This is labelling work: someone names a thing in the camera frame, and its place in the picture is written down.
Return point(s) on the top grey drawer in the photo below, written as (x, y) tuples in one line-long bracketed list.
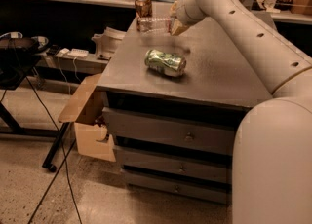
[(175, 132)]

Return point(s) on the open cardboard box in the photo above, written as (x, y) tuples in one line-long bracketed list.
[(84, 110)]

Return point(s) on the white plastic bracket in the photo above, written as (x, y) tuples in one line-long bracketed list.
[(107, 42)]

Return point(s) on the orange soda can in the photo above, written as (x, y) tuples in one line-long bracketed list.
[(143, 10)]

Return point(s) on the long metal shelf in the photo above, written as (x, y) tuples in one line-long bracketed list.
[(285, 17)]

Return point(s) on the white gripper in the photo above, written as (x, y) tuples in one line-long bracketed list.
[(178, 13)]

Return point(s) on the black rolling stand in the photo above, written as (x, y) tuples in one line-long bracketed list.
[(18, 56)]

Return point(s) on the grey drawer cabinet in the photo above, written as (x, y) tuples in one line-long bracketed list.
[(216, 88)]

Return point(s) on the bottom grey drawer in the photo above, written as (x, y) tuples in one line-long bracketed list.
[(177, 187)]

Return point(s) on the grey drawer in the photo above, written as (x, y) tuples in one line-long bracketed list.
[(137, 158), (175, 132), (177, 187)]

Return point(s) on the white power strip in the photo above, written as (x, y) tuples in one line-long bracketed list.
[(78, 53)]

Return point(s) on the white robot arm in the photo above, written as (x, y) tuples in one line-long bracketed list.
[(272, 154)]

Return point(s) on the green soda can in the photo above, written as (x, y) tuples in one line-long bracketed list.
[(168, 64)]

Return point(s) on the clear plastic water bottle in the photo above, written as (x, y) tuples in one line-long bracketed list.
[(154, 25)]

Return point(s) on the middle grey drawer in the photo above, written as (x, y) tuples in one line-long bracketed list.
[(137, 158)]

